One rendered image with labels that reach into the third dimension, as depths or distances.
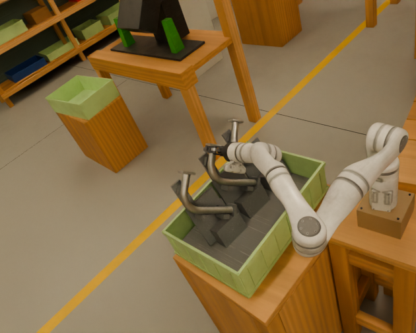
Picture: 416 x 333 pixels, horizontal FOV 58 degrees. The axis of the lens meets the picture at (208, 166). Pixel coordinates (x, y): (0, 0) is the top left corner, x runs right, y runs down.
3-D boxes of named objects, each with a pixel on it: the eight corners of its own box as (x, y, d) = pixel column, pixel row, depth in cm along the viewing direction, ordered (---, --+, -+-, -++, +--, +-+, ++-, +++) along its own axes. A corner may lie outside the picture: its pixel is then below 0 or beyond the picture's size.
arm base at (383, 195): (395, 213, 129) (397, 177, 118) (366, 208, 133) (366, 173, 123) (399, 193, 134) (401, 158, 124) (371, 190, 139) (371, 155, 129)
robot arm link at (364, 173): (365, 205, 108) (336, 193, 114) (411, 145, 117) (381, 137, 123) (363, 184, 102) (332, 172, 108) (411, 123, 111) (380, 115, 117)
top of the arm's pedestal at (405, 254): (416, 273, 124) (416, 267, 122) (325, 241, 144) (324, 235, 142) (443, 206, 140) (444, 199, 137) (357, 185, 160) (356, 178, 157)
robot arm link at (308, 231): (261, 170, 111) (263, 186, 117) (300, 247, 94) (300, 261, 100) (290, 160, 111) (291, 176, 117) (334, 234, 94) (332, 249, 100)
